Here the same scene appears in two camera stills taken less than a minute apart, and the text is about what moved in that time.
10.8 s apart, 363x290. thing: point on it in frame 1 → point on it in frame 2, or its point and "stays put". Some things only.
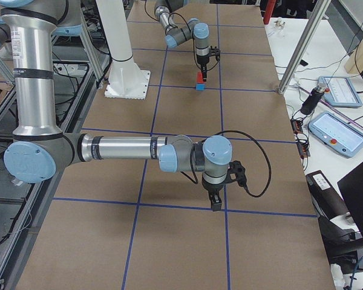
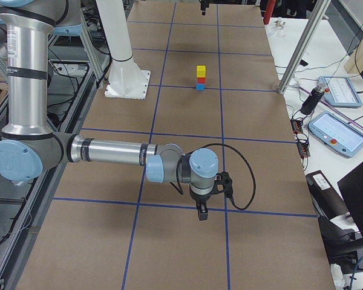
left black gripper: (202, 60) → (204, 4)
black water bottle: (315, 95) stays put
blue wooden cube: (200, 87) stays put
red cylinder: (270, 6) stays put
